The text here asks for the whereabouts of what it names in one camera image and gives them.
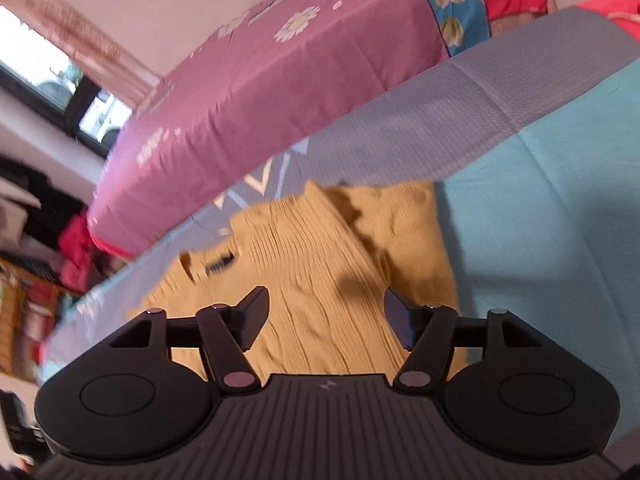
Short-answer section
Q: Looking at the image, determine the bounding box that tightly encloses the blue grey striped bedsheet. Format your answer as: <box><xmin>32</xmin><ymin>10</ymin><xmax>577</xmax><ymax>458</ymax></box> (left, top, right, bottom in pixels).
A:
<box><xmin>37</xmin><ymin>4</ymin><xmax>640</xmax><ymax>461</ymax></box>

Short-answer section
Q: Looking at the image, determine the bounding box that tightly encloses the dark clothes pile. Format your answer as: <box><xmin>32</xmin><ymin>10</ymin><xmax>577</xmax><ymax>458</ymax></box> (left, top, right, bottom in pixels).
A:
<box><xmin>0</xmin><ymin>154</ymin><xmax>93</xmax><ymax>271</ymax></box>

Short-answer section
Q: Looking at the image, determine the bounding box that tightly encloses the pink red cloth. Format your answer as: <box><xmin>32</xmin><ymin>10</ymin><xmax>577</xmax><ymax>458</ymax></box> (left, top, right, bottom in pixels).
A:
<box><xmin>574</xmin><ymin>0</ymin><xmax>640</xmax><ymax>42</ymax></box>

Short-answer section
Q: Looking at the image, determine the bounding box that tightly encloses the pink patterned curtain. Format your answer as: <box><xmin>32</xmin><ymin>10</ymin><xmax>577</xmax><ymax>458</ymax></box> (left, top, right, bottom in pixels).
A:
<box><xmin>4</xmin><ymin>0</ymin><xmax>162</xmax><ymax>108</ymax></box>

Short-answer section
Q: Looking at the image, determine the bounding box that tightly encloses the window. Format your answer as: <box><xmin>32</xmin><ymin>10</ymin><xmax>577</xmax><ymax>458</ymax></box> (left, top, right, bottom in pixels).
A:
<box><xmin>0</xmin><ymin>5</ymin><xmax>132</xmax><ymax>153</ymax></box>

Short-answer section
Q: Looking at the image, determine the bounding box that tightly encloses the red clothes pile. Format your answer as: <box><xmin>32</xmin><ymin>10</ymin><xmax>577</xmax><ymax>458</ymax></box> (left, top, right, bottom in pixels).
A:
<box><xmin>57</xmin><ymin>212</ymin><xmax>102</xmax><ymax>293</ymax></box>

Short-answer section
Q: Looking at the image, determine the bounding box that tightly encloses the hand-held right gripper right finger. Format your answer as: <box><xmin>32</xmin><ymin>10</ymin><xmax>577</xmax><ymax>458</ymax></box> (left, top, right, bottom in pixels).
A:
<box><xmin>383</xmin><ymin>287</ymin><xmax>547</xmax><ymax>393</ymax></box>

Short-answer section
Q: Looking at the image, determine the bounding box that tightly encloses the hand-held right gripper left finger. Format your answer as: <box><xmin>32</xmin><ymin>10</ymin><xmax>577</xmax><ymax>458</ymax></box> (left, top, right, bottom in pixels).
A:
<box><xmin>107</xmin><ymin>286</ymin><xmax>271</xmax><ymax>392</ymax></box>

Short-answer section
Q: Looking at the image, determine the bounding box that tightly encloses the tan cable-knit cardigan sweater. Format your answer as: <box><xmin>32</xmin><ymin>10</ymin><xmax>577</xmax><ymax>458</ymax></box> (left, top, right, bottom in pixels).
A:
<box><xmin>127</xmin><ymin>180</ymin><xmax>469</xmax><ymax>377</ymax></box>

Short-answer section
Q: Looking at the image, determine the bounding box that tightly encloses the pink floral quilt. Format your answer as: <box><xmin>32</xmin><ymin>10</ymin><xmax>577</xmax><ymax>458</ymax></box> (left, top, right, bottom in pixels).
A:
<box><xmin>87</xmin><ymin>0</ymin><xmax>551</xmax><ymax>259</ymax></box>

